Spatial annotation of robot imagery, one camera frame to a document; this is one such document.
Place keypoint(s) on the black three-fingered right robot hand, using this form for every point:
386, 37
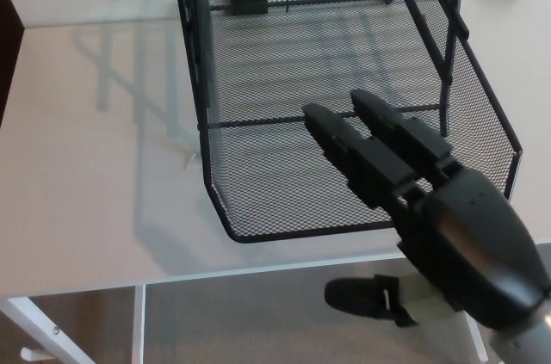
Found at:
465, 230

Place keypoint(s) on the black mesh file tray layer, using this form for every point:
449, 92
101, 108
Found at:
267, 192

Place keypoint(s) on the white peg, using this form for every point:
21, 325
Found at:
33, 353

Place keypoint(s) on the white table leg frame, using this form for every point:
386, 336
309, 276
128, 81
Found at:
39, 321
475, 340

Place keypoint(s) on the black metal file tray frame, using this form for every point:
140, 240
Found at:
249, 122

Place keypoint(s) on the dark brown wooden cabinet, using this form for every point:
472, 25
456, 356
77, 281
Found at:
8, 37

